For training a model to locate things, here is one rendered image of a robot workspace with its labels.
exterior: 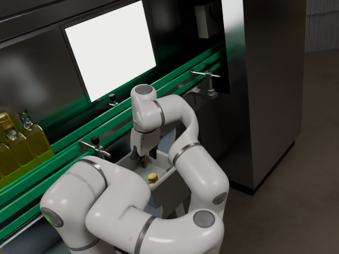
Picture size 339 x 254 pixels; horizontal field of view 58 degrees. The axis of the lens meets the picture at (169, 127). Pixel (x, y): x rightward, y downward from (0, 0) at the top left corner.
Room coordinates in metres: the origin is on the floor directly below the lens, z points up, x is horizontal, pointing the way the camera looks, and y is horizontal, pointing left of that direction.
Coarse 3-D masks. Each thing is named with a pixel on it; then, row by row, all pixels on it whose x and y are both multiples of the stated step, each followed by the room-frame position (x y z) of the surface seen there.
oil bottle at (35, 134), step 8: (24, 128) 0.90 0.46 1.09; (32, 128) 0.89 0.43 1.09; (40, 128) 0.90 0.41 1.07; (32, 136) 0.88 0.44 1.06; (40, 136) 0.90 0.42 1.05; (32, 144) 0.87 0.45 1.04; (40, 144) 0.89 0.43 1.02; (48, 144) 0.90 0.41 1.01; (40, 152) 0.88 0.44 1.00; (48, 152) 0.90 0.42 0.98; (40, 160) 0.87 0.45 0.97
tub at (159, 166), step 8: (160, 152) 0.95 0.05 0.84; (120, 160) 0.96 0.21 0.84; (128, 160) 0.97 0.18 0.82; (136, 160) 0.99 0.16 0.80; (152, 160) 0.98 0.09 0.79; (160, 160) 0.95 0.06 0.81; (168, 160) 0.91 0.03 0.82; (128, 168) 0.96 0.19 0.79; (136, 168) 0.98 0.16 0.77; (152, 168) 0.96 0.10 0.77; (160, 168) 0.94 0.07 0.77; (144, 176) 0.92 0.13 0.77; (160, 176) 0.90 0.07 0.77; (152, 184) 0.78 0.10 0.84
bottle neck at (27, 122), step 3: (21, 111) 0.92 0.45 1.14; (24, 111) 0.92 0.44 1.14; (18, 114) 0.90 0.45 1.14; (21, 114) 0.90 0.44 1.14; (24, 114) 0.90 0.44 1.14; (27, 114) 0.91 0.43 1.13; (21, 117) 0.90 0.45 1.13; (24, 117) 0.90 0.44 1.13; (27, 117) 0.90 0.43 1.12; (21, 120) 0.90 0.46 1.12; (24, 120) 0.90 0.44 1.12; (27, 120) 0.90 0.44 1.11; (30, 120) 0.91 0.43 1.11; (24, 123) 0.90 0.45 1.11; (27, 123) 0.90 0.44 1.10; (30, 123) 0.90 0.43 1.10; (24, 126) 0.90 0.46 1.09; (27, 126) 0.90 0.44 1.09
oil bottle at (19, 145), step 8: (8, 136) 0.86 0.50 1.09; (16, 136) 0.86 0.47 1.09; (24, 136) 0.87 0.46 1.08; (8, 144) 0.84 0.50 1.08; (16, 144) 0.85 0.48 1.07; (24, 144) 0.86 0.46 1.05; (16, 152) 0.84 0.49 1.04; (24, 152) 0.85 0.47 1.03; (32, 152) 0.87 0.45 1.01; (24, 160) 0.84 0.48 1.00; (32, 160) 0.86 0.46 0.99; (24, 168) 0.84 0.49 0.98; (32, 168) 0.85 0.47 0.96
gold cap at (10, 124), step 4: (4, 112) 0.89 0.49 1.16; (0, 116) 0.86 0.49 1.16; (4, 116) 0.86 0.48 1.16; (8, 116) 0.87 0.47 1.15; (0, 120) 0.86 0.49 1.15; (4, 120) 0.86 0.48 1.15; (8, 120) 0.86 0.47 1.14; (0, 124) 0.86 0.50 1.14; (4, 124) 0.86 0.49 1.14; (8, 124) 0.86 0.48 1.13; (12, 124) 0.87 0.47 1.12; (4, 128) 0.86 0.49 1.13; (8, 128) 0.86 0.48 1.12
